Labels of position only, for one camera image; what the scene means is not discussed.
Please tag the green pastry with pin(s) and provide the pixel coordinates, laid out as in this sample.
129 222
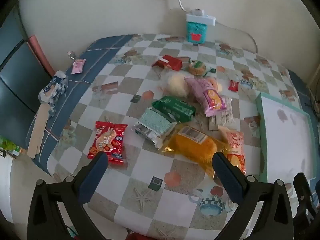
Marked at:
197 68

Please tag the cardboard strip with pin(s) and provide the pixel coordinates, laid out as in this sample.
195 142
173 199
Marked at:
37 132

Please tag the dark green snack packet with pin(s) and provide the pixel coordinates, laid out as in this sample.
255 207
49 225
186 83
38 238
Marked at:
176 107

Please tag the teal rimmed tray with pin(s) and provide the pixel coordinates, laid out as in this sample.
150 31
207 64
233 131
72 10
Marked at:
287 135

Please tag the teal toy box red mouth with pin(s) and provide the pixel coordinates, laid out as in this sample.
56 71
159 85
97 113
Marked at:
196 31

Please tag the light green wafer packet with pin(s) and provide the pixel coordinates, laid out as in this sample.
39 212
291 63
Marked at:
155 125

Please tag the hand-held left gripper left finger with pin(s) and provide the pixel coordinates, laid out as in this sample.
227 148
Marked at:
90 182

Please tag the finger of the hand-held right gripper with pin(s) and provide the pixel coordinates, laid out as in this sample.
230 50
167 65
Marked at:
303 195

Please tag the round bun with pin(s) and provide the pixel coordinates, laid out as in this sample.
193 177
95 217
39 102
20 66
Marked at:
176 85

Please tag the reddish pole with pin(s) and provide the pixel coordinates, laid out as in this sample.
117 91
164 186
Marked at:
40 55

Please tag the yellow cake packet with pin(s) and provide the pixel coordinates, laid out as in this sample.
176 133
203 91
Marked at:
192 147

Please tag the pink swiss roll packet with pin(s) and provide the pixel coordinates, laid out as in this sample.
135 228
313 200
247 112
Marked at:
206 96

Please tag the small pink packet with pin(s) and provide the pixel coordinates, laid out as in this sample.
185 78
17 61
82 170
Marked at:
78 66

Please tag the dark cabinet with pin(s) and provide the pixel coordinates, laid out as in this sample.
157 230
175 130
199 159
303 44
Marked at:
15 67

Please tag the small red candy packet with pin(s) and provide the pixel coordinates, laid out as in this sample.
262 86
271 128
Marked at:
233 86

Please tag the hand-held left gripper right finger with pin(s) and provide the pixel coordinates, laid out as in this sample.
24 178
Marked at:
228 180

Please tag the orange biscuit packet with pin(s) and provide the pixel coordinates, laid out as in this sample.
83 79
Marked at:
235 147

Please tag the red snack box packet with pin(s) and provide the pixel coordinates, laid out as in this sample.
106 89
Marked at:
168 62

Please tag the clear white snack packet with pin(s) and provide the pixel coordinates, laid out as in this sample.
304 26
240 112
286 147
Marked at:
223 117

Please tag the crumpled blue white wrapper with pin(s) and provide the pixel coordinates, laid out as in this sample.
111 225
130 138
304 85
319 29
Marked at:
53 90

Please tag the white power strip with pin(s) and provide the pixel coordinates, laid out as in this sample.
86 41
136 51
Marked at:
201 17

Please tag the checkered tablecloth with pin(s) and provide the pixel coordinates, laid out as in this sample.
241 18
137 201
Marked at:
142 157

